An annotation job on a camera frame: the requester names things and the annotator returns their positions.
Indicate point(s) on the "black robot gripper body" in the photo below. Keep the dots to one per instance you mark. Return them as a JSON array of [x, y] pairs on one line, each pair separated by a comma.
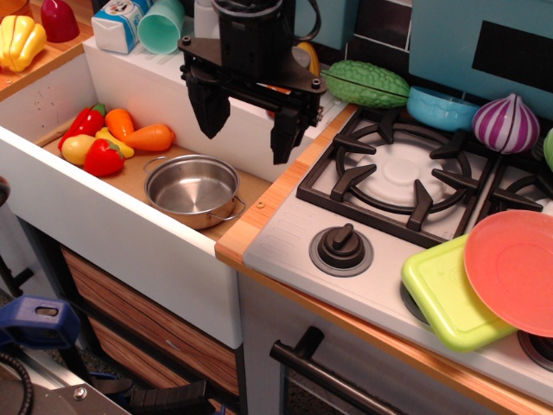
[[254, 53]]

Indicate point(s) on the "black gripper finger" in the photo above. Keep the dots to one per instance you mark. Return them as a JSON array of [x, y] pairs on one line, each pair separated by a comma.
[[209, 101], [286, 134]]

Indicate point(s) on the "grey toy faucet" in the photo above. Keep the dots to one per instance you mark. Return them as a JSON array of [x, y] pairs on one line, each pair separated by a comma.
[[206, 21]]

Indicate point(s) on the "yellow toy corn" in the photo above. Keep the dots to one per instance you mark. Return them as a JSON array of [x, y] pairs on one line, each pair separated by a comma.
[[314, 63]]

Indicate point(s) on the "orange toy carrot right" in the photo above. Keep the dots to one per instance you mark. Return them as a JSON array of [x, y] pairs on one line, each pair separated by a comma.
[[155, 137]]

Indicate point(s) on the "orange toy carrot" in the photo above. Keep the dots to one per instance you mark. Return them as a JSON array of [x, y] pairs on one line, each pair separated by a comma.
[[155, 137], [119, 123]]

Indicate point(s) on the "teal plastic cup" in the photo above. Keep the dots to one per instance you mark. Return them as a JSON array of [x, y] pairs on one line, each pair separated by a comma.
[[160, 29]]

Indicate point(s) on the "green toy bitter gourd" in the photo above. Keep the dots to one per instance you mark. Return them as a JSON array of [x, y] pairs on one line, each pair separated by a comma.
[[365, 84]]

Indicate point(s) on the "orange toy carrot left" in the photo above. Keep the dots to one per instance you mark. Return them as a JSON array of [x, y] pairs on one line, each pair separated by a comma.
[[119, 123]]

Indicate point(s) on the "toy milk carton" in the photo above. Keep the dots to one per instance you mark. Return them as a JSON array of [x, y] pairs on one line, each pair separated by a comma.
[[115, 25]]

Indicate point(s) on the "yellow toy banana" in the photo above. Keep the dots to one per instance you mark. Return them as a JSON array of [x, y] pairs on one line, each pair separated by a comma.
[[125, 149]]

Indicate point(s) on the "red toy chili pepper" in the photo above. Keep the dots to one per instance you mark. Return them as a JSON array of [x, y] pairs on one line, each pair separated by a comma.
[[88, 122]]

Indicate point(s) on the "white toy sink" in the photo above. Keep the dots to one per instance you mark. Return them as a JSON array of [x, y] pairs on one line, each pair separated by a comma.
[[109, 221]]

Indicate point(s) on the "red toy bell pepper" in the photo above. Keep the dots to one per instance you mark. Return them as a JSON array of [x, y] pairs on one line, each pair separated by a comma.
[[103, 158]]

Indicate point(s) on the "black stove knob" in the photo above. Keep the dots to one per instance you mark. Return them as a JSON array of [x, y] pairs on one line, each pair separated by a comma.
[[538, 348], [341, 252]]

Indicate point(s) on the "blue plastic bowl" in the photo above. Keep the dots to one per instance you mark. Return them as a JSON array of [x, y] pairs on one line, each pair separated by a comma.
[[439, 110]]

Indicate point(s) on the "yellow toy potato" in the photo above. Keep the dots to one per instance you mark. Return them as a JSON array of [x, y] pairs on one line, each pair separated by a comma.
[[74, 149]]

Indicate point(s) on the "black stove burner grate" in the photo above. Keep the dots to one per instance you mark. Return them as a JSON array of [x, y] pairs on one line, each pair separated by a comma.
[[419, 184]]

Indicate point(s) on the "dark red toy dome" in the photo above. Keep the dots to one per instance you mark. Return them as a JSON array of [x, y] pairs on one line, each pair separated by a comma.
[[59, 21]]

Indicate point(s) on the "yellow toy bell pepper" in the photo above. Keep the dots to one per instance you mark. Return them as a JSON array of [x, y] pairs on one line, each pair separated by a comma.
[[22, 39]]

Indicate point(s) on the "lime green plastic lid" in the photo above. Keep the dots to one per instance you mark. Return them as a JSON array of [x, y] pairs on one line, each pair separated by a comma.
[[438, 285]]

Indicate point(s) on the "purple toy onion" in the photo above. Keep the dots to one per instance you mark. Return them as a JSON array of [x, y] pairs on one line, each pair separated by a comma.
[[506, 125]]

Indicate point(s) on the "salmon plastic plate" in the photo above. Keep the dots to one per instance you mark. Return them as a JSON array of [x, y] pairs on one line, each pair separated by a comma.
[[508, 261]]

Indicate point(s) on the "green toy at right edge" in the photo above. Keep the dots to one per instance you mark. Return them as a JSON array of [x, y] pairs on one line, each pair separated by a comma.
[[548, 149]]

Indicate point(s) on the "blue clamp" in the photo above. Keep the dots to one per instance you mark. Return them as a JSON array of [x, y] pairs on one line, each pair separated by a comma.
[[39, 323]]

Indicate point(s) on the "steel pot with handles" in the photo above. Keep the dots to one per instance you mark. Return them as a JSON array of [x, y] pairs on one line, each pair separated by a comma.
[[198, 191]]

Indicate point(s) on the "black oven door handle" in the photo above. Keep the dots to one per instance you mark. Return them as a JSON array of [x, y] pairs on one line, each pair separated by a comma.
[[300, 360]]

